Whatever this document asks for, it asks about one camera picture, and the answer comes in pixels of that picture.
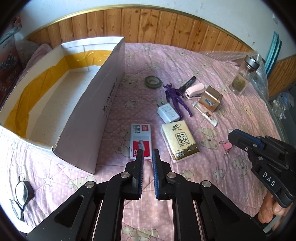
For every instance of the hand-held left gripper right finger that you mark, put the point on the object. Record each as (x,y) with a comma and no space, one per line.
(156,178)

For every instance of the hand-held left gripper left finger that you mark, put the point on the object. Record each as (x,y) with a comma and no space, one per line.
(140,176)

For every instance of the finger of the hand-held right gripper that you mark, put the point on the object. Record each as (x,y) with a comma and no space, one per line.
(259,142)
(238,140)

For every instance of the pink binder clip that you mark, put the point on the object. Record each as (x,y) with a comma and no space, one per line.
(227,146)

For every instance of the red and white staple box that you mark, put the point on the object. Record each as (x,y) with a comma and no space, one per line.
(140,136)

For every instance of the clear plastic tube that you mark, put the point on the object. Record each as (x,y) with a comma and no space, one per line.
(205,114)

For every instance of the tan tissue pack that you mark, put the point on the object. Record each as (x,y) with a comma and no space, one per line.
(180,141)

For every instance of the small gold box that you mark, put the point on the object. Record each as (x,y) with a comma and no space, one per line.
(211,98)

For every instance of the white charger plug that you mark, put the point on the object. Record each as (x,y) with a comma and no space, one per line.
(167,113)

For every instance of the pink stapler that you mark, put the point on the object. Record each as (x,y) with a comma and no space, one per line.
(195,90)

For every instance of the black marker pen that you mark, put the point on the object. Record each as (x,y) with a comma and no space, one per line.
(187,83)

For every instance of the purple action figure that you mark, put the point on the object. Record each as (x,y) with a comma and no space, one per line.
(175,95)

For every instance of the white cardboard box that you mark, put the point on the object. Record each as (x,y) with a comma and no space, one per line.
(108,92)

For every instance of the green tape roll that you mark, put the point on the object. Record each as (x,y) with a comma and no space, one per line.
(148,83)

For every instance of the person's right hand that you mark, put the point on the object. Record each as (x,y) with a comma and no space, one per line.
(268,208)

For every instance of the crumpled clear plastic bag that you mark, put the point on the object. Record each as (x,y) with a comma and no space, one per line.
(283,104)

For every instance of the glass tea bottle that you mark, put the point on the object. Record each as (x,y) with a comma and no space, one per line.
(241,78)

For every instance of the teal foam boards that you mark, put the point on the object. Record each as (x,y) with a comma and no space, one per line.
(272,53)

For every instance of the black eyeglasses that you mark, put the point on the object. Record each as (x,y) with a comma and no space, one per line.
(29,185)

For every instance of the dark robot toy package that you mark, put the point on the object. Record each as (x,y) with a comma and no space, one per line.
(9,60)

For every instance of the red toy package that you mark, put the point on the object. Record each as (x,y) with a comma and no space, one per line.
(11,32)

